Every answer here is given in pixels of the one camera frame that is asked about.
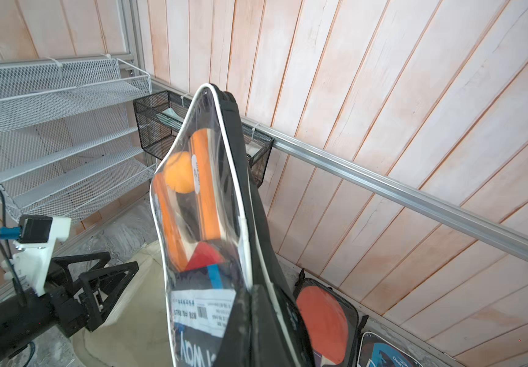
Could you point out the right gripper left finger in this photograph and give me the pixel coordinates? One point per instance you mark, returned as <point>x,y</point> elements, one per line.
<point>235,345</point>

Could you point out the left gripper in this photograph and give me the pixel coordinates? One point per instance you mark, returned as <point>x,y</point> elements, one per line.
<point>87,302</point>

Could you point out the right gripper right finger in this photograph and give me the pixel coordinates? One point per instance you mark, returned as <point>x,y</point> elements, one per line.
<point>279,336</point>

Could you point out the cream canvas tote bag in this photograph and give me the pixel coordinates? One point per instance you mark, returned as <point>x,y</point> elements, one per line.
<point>136,332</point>

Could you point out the blue Deerway paddle case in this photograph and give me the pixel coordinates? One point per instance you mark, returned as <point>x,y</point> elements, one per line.
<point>377,352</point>

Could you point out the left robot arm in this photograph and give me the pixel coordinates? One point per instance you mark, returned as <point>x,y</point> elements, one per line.
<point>20,324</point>

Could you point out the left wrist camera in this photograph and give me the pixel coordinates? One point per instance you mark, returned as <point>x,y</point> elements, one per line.
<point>28,248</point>

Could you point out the white wire mesh shelf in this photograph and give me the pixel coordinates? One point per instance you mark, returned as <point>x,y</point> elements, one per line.
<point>68,146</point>

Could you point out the black mesh wall basket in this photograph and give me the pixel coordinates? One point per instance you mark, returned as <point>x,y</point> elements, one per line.
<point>159,118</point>

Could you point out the horizontal aluminium frame bar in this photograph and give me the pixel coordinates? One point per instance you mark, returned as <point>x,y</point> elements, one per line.
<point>501,237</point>

